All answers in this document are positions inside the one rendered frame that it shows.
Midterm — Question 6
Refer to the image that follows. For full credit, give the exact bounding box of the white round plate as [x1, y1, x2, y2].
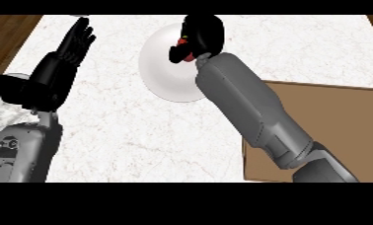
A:
[138, 22, 212, 104]

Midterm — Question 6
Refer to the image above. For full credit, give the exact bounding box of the red bell pepper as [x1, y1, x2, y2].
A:
[178, 37, 198, 63]

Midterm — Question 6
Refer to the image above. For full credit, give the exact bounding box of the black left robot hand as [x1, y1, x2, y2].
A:
[0, 16, 98, 113]

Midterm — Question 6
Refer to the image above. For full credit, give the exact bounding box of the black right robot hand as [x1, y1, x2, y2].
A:
[169, 15, 226, 64]

